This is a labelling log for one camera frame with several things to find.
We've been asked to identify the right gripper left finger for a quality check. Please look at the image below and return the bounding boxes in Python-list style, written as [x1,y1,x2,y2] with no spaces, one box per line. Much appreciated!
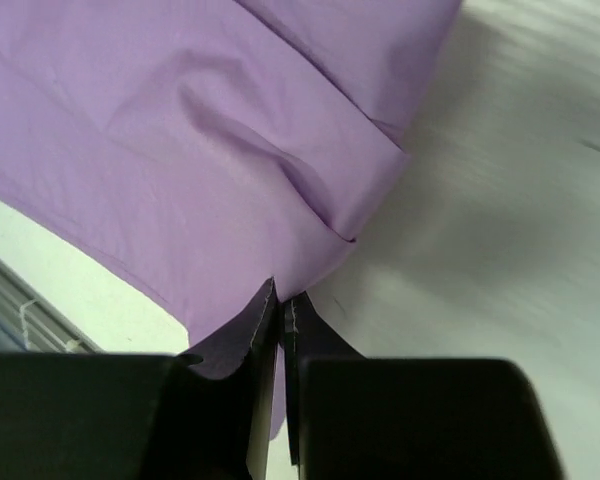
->
[0,280,278,479]

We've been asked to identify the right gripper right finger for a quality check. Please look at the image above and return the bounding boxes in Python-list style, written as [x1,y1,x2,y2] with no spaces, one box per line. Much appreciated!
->
[282,294,563,479]

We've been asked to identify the purple trousers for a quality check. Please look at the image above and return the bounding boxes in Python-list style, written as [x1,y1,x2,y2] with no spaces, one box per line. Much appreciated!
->
[0,0,464,444]

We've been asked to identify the aluminium rail frame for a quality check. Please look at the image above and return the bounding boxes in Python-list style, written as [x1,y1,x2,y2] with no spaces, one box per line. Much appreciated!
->
[0,260,99,354]

